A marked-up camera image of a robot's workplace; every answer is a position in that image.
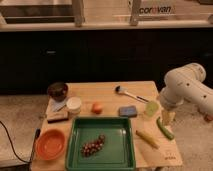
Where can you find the bunch of dark grapes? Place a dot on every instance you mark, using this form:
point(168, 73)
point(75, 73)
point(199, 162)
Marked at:
point(93, 147)

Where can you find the green cucumber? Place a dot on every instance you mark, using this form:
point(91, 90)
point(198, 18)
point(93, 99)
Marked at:
point(164, 130)

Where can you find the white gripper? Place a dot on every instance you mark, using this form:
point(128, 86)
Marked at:
point(167, 115)

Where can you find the wooden block eraser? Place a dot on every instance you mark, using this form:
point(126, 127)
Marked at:
point(57, 117)

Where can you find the yellow banana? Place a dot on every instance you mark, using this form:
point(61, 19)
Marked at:
point(146, 137)

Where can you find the white cloth with utensil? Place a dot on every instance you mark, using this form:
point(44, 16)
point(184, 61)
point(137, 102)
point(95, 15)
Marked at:
point(54, 106)

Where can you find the orange red bowl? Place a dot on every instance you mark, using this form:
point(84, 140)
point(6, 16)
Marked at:
point(50, 145)

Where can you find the dark brown bowl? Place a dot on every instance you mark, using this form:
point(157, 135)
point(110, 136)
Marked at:
point(58, 91)

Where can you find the blue sponge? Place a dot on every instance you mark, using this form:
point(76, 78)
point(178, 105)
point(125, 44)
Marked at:
point(128, 111)

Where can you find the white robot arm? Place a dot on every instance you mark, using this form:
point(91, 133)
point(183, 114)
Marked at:
point(186, 83)

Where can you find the light green cup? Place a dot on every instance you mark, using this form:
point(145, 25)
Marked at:
point(151, 108)

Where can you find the orange fruit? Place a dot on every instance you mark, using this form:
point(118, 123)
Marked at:
point(97, 108)

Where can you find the black bar tool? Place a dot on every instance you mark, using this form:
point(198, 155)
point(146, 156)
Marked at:
point(37, 134)

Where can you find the green square tray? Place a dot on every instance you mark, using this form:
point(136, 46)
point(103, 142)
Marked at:
point(117, 153)

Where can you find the white cylindrical cup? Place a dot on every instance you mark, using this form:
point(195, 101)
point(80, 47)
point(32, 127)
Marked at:
point(74, 105)

